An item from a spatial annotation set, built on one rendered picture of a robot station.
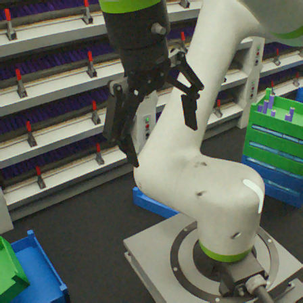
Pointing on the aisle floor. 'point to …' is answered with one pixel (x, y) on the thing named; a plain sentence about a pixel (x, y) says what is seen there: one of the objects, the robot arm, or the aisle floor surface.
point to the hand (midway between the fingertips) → (162, 140)
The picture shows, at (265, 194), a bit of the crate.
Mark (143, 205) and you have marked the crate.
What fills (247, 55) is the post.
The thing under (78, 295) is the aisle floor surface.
